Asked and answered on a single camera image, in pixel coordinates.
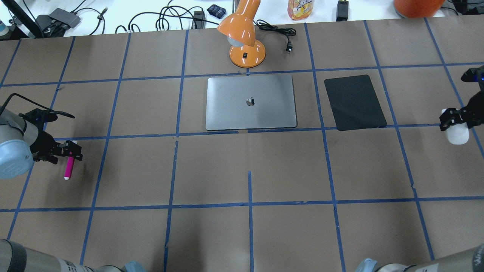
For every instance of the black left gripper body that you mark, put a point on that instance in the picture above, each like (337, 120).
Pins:
(42, 145)

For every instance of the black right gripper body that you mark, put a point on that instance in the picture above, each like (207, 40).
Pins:
(475, 110)

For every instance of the white computer mouse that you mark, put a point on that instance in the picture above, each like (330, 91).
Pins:
(457, 135)

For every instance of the pink marker pen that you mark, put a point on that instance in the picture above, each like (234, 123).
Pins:
(69, 168)

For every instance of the black mousepad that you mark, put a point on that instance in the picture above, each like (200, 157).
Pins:
(354, 103)

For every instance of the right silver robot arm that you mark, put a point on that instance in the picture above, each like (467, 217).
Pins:
(456, 125)

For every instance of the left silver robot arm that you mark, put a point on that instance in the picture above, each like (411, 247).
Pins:
(24, 142)

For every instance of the silver laptop notebook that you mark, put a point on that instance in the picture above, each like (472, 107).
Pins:
(250, 102)

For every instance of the orange cylindrical container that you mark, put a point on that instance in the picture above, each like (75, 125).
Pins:
(417, 8)

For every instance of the black power adapter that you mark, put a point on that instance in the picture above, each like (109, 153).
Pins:
(342, 10)

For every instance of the yellow juice bottle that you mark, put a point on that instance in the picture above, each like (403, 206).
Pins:
(299, 9)

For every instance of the small blue patterned pouch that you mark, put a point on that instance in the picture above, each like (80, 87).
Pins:
(217, 11)

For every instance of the orange desk lamp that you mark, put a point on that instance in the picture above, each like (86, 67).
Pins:
(239, 28)

